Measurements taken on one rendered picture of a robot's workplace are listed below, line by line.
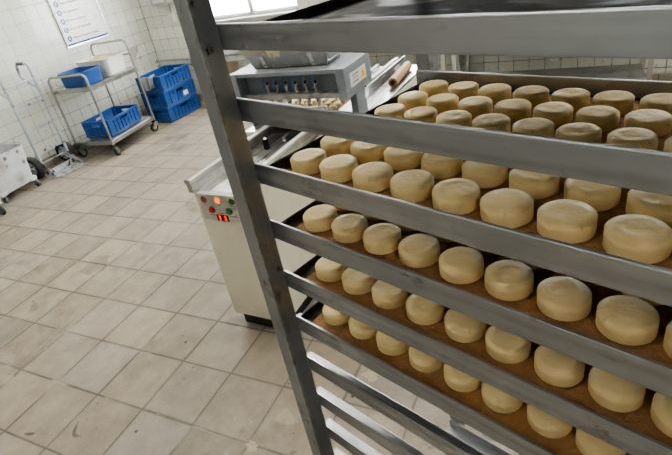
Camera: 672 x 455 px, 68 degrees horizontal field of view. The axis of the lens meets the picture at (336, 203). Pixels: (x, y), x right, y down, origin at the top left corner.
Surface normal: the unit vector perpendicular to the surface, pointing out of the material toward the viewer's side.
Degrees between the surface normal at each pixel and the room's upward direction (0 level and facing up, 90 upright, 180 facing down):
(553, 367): 0
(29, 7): 90
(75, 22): 90
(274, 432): 0
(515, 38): 90
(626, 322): 0
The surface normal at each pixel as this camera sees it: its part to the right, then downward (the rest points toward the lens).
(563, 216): -0.17, -0.86
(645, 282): -0.67, 0.45
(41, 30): 0.90, 0.06
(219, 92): 0.72, 0.22
